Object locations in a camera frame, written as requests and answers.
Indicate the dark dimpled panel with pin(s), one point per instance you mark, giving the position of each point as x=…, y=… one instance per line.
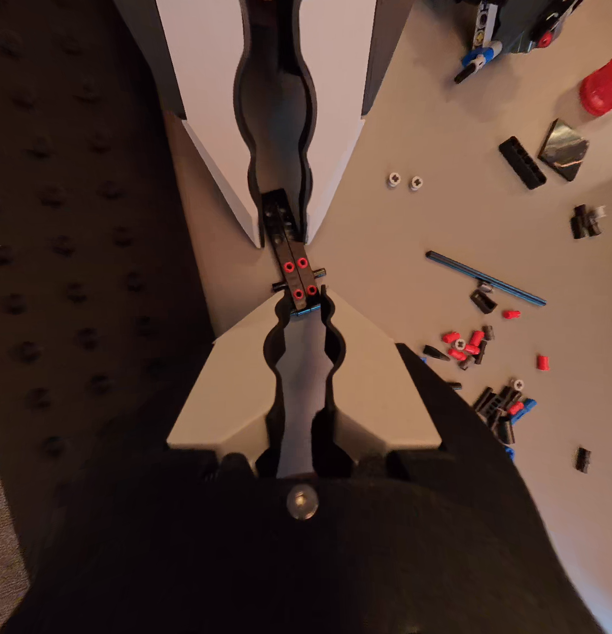
x=63, y=247

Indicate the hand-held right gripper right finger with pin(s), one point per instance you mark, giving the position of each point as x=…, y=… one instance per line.
x=380, y=396

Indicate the black beam assembly red pins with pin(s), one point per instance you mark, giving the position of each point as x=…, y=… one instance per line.
x=286, y=233

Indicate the pile of small toy bricks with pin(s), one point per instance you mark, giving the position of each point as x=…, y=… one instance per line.
x=472, y=341

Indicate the small black brick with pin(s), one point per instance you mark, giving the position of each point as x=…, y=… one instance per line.
x=582, y=459

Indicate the black short beam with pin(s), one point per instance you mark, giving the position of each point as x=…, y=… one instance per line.
x=522, y=162

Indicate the black square tile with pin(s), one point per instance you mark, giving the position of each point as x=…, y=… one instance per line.
x=563, y=148

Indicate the red wheel hub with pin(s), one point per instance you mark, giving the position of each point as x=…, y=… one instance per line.
x=603, y=84

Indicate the black blue toy car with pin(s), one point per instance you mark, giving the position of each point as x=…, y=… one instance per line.
x=519, y=29

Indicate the light grey desk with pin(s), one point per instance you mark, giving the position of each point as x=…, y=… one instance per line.
x=434, y=223

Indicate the light grey small connector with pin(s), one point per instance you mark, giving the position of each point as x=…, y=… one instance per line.
x=599, y=212

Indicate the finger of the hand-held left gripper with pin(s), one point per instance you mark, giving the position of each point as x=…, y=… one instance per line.
x=206, y=74
x=340, y=59

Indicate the red connector pin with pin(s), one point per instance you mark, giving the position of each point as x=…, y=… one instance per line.
x=510, y=314
x=542, y=362

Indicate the black grille slope brick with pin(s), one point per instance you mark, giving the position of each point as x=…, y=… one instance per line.
x=483, y=301

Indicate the long black axle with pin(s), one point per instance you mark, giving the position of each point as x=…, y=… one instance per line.
x=484, y=277

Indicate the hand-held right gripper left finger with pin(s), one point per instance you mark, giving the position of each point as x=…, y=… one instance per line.
x=226, y=396

